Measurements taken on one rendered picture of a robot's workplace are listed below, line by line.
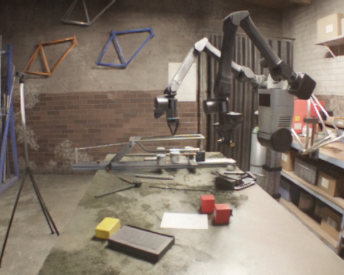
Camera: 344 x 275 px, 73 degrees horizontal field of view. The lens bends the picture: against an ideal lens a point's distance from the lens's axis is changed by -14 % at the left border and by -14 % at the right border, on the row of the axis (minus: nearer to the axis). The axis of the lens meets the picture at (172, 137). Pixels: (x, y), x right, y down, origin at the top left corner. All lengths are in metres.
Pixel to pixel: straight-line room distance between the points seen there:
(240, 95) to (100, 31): 2.31
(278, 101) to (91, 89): 3.13
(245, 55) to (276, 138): 2.50
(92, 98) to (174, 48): 1.47
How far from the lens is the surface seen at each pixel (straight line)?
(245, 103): 3.99
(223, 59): 1.28
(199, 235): 0.81
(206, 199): 0.93
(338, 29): 3.15
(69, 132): 4.33
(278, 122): 1.65
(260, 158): 3.22
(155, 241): 0.74
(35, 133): 4.54
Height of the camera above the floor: 1.29
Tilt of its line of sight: 10 degrees down
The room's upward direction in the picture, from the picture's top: straight up
